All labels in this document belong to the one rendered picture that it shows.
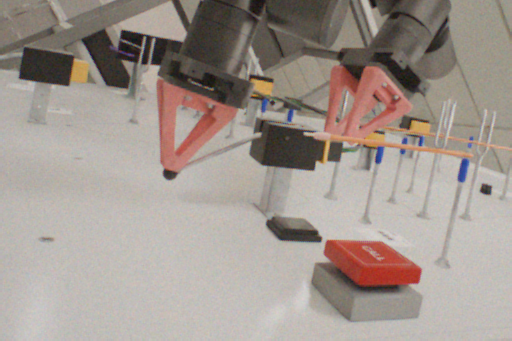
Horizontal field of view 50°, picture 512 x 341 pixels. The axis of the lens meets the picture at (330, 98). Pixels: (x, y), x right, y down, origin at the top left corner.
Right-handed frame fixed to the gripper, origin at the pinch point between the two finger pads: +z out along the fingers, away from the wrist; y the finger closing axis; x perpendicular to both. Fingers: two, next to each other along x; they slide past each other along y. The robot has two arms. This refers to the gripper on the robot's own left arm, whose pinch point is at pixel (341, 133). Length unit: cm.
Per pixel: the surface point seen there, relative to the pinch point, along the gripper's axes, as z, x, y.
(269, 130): 5.2, 8.0, -1.5
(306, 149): 4.3, 3.8, -2.0
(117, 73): -3, -1, 104
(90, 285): 21.6, 17.9, -12.8
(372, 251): 10.5, 4.7, -17.7
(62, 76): 9.9, 19.1, 35.0
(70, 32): -4, 14, 99
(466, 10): -188, -168, 197
